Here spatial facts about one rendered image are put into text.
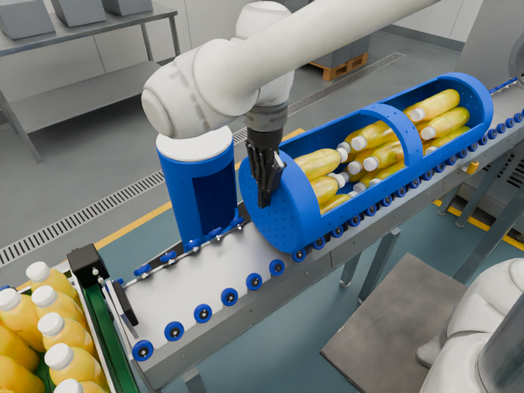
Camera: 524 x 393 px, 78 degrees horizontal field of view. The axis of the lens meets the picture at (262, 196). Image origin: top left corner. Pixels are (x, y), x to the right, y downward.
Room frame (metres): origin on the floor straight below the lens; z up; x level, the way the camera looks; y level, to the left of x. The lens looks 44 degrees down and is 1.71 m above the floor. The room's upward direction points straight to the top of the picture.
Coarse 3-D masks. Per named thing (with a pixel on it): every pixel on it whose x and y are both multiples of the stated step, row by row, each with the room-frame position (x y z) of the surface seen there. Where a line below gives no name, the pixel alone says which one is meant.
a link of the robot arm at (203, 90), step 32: (320, 0) 0.39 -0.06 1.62; (352, 0) 0.37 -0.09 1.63; (384, 0) 0.37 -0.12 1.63; (416, 0) 0.37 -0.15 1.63; (288, 32) 0.37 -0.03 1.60; (320, 32) 0.36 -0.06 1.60; (352, 32) 0.37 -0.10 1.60; (192, 64) 0.41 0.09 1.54; (224, 64) 0.39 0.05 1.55; (256, 64) 0.37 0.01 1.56; (288, 64) 0.37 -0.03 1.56; (160, 96) 0.38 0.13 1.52; (192, 96) 0.39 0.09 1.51; (224, 96) 0.39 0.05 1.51; (256, 96) 0.43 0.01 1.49; (160, 128) 0.38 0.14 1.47; (192, 128) 0.38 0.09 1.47
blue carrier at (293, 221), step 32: (416, 96) 1.19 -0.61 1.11; (480, 96) 1.00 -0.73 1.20; (320, 128) 0.80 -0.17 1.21; (352, 128) 0.99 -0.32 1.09; (480, 128) 0.95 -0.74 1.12; (288, 160) 0.62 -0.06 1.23; (416, 160) 0.75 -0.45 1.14; (256, 192) 0.64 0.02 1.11; (288, 192) 0.54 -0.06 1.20; (384, 192) 0.67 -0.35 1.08; (256, 224) 0.64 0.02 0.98; (288, 224) 0.53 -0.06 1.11; (320, 224) 0.52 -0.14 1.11
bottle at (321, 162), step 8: (320, 152) 0.71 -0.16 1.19; (328, 152) 0.71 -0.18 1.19; (336, 152) 0.73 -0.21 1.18; (296, 160) 0.67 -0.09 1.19; (304, 160) 0.67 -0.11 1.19; (312, 160) 0.68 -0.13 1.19; (320, 160) 0.68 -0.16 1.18; (328, 160) 0.69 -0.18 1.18; (336, 160) 0.70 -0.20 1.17; (304, 168) 0.65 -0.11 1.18; (312, 168) 0.66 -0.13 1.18; (320, 168) 0.67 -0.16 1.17; (328, 168) 0.68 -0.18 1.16; (312, 176) 0.65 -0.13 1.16
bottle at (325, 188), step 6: (312, 180) 0.65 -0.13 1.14; (318, 180) 0.64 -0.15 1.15; (324, 180) 0.64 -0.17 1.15; (330, 180) 0.65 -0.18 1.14; (336, 180) 0.67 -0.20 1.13; (312, 186) 0.62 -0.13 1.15; (318, 186) 0.62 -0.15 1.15; (324, 186) 0.62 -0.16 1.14; (330, 186) 0.63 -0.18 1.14; (336, 186) 0.64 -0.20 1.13; (318, 192) 0.61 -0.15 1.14; (324, 192) 0.61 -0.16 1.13; (330, 192) 0.62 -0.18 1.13; (336, 192) 0.64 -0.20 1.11; (318, 198) 0.60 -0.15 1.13; (324, 198) 0.60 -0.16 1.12; (330, 198) 0.62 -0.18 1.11
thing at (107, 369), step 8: (72, 272) 0.47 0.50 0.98; (80, 288) 0.43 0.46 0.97; (80, 296) 0.40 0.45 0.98; (88, 312) 0.36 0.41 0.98; (88, 320) 0.34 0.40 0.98; (96, 328) 0.33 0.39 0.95; (96, 336) 0.31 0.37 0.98; (96, 344) 0.29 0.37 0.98; (104, 352) 0.28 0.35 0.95; (104, 360) 0.25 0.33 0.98; (104, 368) 0.24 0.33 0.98; (112, 376) 0.23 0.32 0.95; (112, 384) 0.21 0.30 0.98; (112, 392) 0.19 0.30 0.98
